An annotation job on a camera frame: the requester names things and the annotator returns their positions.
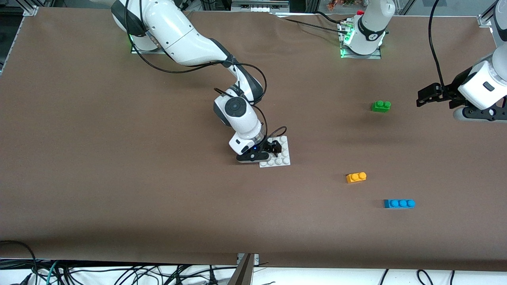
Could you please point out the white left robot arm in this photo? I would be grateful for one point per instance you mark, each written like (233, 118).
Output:
(372, 23)

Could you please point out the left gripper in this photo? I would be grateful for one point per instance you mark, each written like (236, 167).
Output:
(446, 96)

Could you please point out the yellow two-stud block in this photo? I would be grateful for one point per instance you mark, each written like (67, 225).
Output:
(355, 178)

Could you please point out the colourful small objects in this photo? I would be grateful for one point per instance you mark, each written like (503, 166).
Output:
(340, 4)

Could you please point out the green two-stud block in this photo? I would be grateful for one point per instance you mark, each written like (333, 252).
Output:
(381, 107)

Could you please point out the metal table clamp bracket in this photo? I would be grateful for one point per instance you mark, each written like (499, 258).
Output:
(255, 258)

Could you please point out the aluminium corner bracket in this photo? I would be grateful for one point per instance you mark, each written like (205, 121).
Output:
(31, 8)

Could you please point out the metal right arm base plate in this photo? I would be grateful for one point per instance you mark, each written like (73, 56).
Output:
(138, 50)

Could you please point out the blue three-stud block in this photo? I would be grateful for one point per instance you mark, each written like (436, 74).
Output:
(399, 204)

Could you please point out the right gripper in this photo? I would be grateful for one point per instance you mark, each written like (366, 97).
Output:
(269, 145)

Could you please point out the grey support post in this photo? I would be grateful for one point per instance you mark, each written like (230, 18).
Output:
(242, 273)

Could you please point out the brown table cover sheet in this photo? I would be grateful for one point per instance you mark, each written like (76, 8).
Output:
(119, 217)

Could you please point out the aluminium frame profile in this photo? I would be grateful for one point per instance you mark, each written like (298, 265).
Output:
(489, 14)

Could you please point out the white studded base plate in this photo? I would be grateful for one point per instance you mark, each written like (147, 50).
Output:
(283, 158)

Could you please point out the silver electronics box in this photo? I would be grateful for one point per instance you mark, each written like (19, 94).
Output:
(259, 6)

